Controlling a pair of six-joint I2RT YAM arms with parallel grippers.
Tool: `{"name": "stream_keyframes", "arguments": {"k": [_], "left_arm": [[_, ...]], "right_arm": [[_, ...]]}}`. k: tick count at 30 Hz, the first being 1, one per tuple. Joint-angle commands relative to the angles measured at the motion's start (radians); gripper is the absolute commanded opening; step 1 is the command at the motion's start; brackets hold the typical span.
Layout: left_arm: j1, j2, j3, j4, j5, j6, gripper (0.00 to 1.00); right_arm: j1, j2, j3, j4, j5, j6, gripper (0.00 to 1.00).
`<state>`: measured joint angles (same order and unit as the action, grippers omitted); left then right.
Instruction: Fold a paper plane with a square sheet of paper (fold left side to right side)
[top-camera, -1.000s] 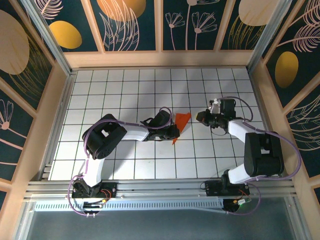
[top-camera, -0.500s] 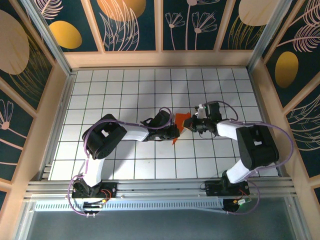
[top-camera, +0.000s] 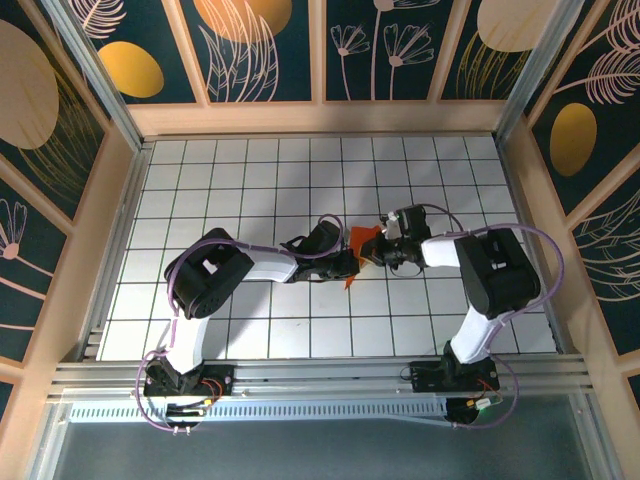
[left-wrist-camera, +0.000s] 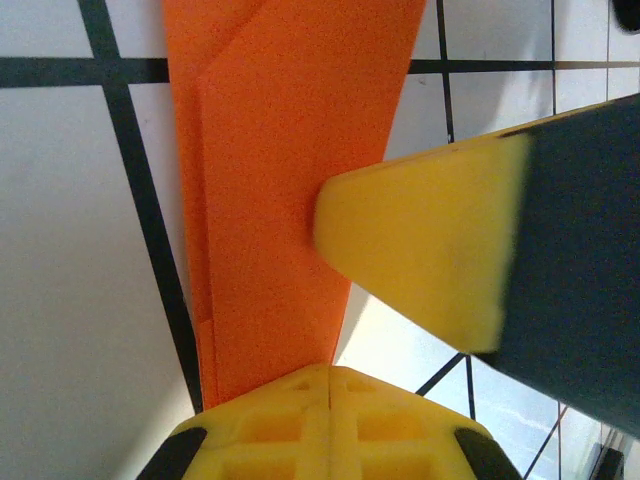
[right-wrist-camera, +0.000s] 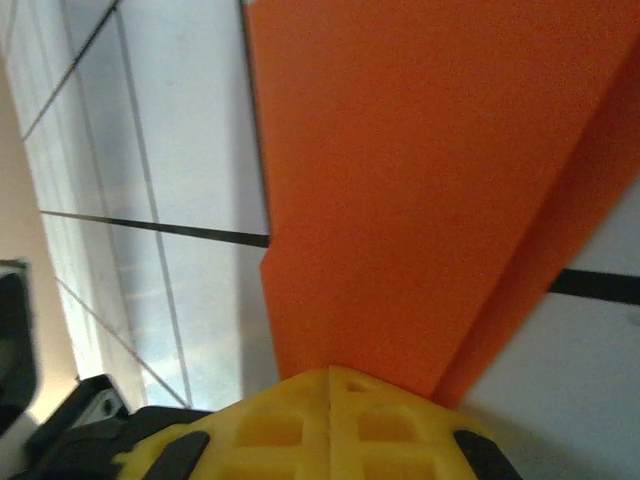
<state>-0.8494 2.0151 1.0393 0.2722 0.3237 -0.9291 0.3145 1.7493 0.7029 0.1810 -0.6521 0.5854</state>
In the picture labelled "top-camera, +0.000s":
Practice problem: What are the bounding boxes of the grey slotted cable duct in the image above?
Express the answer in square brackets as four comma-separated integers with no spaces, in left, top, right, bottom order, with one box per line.
[67,399,454,427]

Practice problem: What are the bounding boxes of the large beige disc wall panel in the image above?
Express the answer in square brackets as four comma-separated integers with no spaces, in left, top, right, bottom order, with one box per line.
[0,14,110,221]

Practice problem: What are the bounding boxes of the orange oval leaf wall panel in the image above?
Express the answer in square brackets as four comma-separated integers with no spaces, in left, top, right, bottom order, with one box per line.
[64,0,207,106]

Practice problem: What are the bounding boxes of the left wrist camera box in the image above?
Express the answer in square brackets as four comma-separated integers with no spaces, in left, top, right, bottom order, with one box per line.
[298,222,347,260]

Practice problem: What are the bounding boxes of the aluminium corner post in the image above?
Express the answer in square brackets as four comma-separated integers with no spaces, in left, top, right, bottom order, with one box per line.
[42,0,146,154]
[492,0,589,149]

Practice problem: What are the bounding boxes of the black electronics module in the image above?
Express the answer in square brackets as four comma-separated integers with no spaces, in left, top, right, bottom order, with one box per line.
[166,399,207,435]

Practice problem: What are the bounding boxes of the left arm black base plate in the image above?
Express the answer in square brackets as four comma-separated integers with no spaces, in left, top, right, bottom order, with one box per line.
[143,363,236,399]

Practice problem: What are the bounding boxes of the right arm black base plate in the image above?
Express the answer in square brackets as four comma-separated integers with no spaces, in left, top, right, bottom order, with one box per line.
[401,360,500,396]

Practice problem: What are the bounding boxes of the single pink flower wall panel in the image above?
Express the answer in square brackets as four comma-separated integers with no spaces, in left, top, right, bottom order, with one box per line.
[0,164,71,366]

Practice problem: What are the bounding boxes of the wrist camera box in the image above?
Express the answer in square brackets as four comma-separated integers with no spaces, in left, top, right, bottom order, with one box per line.
[381,204,433,241]
[298,222,347,260]

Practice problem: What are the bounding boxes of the orange sun leaf wall panel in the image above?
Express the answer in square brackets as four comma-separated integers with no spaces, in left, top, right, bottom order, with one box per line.
[178,0,317,105]

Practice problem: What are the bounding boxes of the pink fern leaves wall panel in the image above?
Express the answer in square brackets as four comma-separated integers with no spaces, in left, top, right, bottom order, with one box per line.
[569,184,640,357]

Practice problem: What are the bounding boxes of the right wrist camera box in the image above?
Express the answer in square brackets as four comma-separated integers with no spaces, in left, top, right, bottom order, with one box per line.
[381,204,433,241]

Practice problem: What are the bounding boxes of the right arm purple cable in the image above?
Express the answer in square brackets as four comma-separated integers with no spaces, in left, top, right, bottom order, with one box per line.
[418,203,566,430]

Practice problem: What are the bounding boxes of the flower print wall panel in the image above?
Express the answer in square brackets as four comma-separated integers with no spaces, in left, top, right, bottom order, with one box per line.
[323,0,437,104]

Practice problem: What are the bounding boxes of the electronics module with green light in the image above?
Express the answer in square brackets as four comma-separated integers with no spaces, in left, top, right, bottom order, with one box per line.
[446,395,505,430]

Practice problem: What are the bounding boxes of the orange paper sheet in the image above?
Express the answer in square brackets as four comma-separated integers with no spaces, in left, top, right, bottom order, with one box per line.
[341,224,381,292]

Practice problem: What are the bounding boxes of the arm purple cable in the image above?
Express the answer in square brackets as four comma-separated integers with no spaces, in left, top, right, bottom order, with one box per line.
[134,213,350,435]
[418,203,566,430]

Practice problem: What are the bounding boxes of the beige circle wall panel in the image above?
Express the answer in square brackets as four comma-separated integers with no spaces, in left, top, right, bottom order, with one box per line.
[438,0,534,103]

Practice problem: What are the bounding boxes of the gold oval fern wall panel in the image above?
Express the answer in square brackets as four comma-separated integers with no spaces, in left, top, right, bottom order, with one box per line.
[522,0,640,217]

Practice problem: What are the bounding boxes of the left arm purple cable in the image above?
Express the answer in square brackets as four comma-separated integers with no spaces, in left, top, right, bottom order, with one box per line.
[134,213,350,435]

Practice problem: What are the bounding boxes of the aluminium rail beam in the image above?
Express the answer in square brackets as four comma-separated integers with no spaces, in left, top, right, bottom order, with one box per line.
[47,352,596,401]

